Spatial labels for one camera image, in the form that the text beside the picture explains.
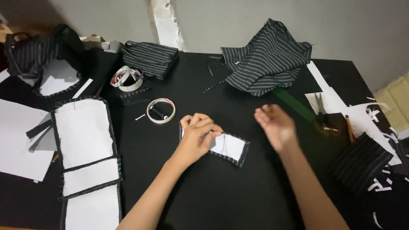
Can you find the narrow white paper strip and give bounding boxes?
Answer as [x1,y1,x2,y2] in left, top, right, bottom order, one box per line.
[72,78,94,99]

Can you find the folded striped black fabric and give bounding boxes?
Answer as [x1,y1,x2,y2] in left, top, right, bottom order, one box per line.
[121,40,180,80]

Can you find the white tape roll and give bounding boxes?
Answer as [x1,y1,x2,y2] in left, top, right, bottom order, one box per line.
[146,98,176,124]

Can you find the person's left hand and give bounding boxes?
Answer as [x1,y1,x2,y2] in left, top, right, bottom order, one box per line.
[175,113,224,163]

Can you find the flat striped fabric piece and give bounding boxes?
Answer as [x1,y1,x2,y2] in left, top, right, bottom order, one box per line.
[329,132,394,195]

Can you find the crumpled striped black fabric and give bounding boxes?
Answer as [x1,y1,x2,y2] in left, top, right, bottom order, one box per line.
[221,18,313,97]

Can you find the green ruler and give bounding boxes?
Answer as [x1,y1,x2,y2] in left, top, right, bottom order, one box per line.
[272,87,317,123]

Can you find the brown pencil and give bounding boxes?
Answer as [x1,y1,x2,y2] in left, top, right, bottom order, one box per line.
[345,115,355,143]

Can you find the tangled tape roll with red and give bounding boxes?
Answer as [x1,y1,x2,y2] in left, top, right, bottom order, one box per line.
[110,66,144,92]

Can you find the cut white paper template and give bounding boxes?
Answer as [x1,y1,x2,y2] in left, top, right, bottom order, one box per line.
[304,61,402,166]

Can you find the heap of white paper scraps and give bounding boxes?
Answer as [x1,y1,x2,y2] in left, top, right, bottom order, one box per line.
[364,96,409,230]

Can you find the small fabric-edged white panel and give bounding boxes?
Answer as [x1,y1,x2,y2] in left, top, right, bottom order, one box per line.
[179,123,250,168]

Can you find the long fabric-edged white panel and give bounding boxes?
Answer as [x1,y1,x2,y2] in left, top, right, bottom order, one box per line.
[50,96,123,230]

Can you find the scissors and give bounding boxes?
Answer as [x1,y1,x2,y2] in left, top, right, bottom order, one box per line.
[314,92,340,135]

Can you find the thin striped fabric strip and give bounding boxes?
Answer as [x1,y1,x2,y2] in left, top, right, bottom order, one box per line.
[203,79,227,94]

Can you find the striped fabric bag shell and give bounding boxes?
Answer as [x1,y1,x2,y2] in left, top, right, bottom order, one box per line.
[4,24,86,98]

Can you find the cream textured block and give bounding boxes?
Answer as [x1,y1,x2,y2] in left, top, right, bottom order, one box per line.
[373,71,409,140]

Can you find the person's right hand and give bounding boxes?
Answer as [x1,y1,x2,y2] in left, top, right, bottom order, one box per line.
[254,104,298,153]

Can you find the black thread spool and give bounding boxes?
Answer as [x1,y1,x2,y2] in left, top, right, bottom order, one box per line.
[150,106,169,121]

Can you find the white paper sheet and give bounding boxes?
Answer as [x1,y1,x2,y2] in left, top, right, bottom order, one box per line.
[0,99,55,182]

